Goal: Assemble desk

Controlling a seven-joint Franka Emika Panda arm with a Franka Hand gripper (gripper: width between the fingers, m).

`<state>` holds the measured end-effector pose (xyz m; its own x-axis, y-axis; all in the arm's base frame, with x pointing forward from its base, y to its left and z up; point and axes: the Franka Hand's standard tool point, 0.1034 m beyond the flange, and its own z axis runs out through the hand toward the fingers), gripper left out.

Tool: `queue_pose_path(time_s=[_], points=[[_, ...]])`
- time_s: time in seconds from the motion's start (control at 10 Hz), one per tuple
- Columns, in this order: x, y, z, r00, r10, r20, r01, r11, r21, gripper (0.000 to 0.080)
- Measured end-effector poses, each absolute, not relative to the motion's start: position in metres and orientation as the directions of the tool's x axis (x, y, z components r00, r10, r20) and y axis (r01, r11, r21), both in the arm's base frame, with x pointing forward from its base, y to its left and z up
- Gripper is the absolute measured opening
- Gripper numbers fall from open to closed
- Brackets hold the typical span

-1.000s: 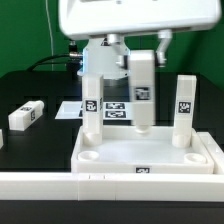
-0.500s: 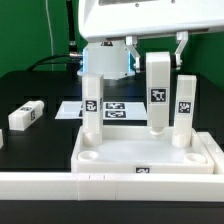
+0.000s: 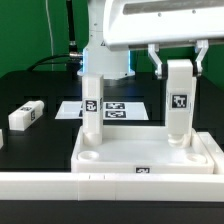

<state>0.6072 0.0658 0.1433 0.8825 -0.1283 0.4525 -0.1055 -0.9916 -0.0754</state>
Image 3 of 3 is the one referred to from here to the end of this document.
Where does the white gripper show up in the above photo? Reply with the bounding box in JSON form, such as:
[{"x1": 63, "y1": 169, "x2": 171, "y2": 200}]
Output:
[{"x1": 103, "y1": 0, "x2": 224, "y2": 79}]

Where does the white desk tabletop tray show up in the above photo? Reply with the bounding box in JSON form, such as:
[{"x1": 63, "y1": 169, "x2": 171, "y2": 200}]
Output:
[{"x1": 71, "y1": 125, "x2": 214, "y2": 174}]

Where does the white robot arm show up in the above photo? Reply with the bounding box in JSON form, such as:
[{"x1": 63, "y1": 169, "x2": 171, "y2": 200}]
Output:
[{"x1": 81, "y1": 0, "x2": 224, "y2": 80}]

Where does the white part at left edge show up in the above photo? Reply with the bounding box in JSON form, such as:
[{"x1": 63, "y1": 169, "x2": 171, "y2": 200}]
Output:
[{"x1": 0, "y1": 129, "x2": 4, "y2": 149}]

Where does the white marker base plate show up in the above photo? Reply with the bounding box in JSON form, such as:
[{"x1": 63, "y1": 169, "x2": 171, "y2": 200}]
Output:
[{"x1": 56, "y1": 101, "x2": 148, "y2": 120}]

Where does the white cable on green wall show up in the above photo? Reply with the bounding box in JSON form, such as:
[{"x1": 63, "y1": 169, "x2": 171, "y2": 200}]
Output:
[{"x1": 45, "y1": 0, "x2": 55, "y2": 72}]

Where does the black cable at base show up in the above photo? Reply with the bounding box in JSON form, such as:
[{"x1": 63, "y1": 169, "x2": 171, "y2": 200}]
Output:
[{"x1": 26, "y1": 49, "x2": 84, "y2": 72}]

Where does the white L-shaped obstacle wall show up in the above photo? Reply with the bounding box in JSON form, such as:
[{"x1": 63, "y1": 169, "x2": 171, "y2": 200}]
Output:
[{"x1": 0, "y1": 132, "x2": 224, "y2": 202}]

